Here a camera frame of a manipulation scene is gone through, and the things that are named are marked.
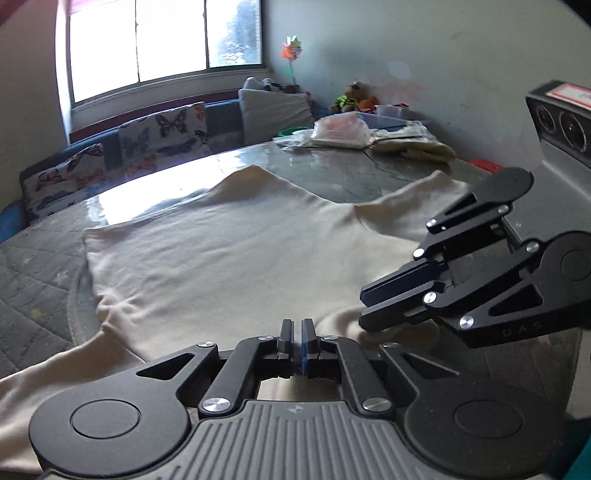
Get grey white plush toy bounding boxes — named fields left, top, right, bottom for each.
left=242, top=76, right=287, bottom=92

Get pink filled plastic bag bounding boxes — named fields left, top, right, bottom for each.
left=311, top=113, right=373, bottom=150

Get pale yellow cloth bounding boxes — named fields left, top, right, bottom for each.
left=370, top=135, right=459, bottom=165

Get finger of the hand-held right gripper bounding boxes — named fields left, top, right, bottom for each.
left=358, top=239, right=555, bottom=350
left=359, top=189, right=514, bottom=306

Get green plastic item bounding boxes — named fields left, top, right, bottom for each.
left=272, top=126, right=315, bottom=140

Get white crumpled plastic bag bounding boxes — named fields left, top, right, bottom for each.
left=276, top=129, right=321, bottom=151

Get clear plastic bag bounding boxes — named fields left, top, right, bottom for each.
left=368, top=119, right=431, bottom=142

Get teal cloth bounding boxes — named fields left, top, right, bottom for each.
left=564, top=415, right=591, bottom=480

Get cream long-sleeve shirt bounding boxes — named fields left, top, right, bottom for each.
left=0, top=165, right=477, bottom=476

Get brown green plush toys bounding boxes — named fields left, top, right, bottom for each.
left=329, top=80, right=382, bottom=114

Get orange artificial flower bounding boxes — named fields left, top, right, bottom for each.
left=279, top=36, right=304, bottom=91

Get window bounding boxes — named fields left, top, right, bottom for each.
left=54, top=0, right=269, bottom=106

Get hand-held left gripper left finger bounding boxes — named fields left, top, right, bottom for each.
left=134, top=318, right=296, bottom=418

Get clear plastic container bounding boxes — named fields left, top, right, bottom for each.
left=373, top=104, right=413, bottom=120

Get grey cushion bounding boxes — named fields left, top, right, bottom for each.
left=237, top=88, right=317, bottom=145

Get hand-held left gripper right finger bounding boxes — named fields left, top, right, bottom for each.
left=297, top=318, right=459, bottom=414

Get butterfly print cushion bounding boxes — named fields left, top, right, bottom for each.
left=18, top=143, right=108, bottom=223
left=117, top=103, right=209, bottom=175

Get blue sofa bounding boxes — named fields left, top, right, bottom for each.
left=0, top=99, right=245, bottom=234

